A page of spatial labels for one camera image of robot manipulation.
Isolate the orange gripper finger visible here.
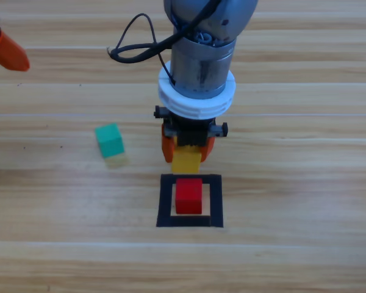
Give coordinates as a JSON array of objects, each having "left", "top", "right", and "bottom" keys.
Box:
[
  {"left": 160, "top": 123, "right": 178, "bottom": 164},
  {"left": 200, "top": 136, "right": 217, "bottom": 163},
  {"left": 0, "top": 29, "right": 31, "bottom": 73}
]

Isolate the yellow wooden cube block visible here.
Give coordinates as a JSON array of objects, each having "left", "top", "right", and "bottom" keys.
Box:
[{"left": 171, "top": 146, "right": 203, "bottom": 174}]

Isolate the red wooden cube block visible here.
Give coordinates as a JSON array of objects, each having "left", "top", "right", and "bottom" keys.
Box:
[{"left": 174, "top": 178, "right": 204, "bottom": 215}]

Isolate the green wooden cube block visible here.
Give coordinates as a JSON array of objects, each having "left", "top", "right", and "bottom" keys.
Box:
[{"left": 94, "top": 123, "right": 125, "bottom": 159}]

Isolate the black tape square outline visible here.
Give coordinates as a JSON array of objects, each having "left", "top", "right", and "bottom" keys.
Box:
[{"left": 156, "top": 173, "right": 224, "bottom": 229}]

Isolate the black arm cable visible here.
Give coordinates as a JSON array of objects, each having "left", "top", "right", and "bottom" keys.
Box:
[{"left": 106, "top": 0, "right": 222, "bottom": 86}]

